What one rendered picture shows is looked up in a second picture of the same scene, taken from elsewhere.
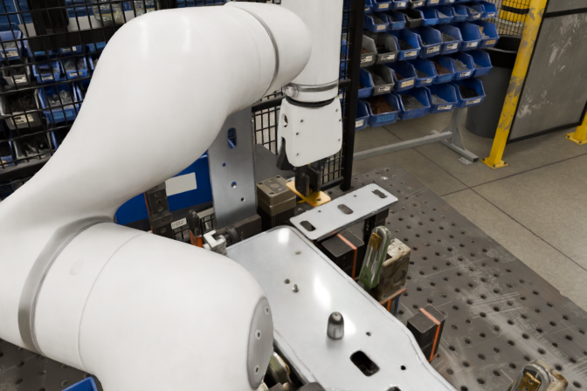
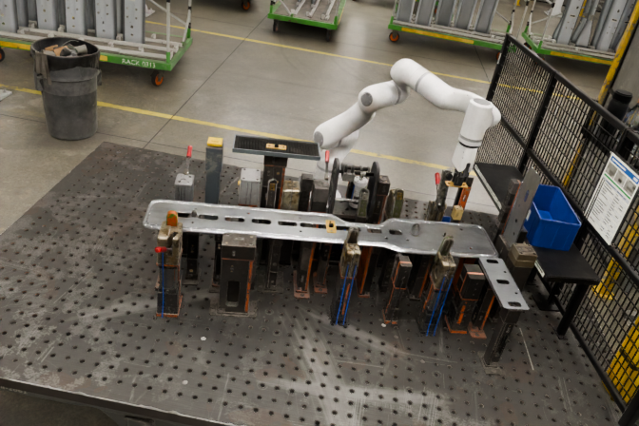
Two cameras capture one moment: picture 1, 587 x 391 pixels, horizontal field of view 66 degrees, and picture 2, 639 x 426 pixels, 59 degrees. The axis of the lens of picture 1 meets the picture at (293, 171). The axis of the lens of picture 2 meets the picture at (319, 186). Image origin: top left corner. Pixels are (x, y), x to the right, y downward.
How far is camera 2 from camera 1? 228 cm
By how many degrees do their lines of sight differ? 94
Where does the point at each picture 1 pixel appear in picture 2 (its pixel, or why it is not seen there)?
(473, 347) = (403, 368)
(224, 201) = (511, 224)
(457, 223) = not seen: outside the picture
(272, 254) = (473, 241)
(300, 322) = (425, 228)
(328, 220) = (493, 270)
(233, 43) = (406, 68)
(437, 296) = (453, 383)
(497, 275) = not seen: outside the picture
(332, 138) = (458, 162)
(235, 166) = (520, 211)
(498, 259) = not seen: outside the picture
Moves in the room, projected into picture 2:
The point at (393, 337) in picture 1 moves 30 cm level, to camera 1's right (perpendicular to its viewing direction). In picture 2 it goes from (400, 243) to (366, 282)
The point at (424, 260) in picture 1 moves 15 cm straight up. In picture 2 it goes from (493, 405) to (506, 376)
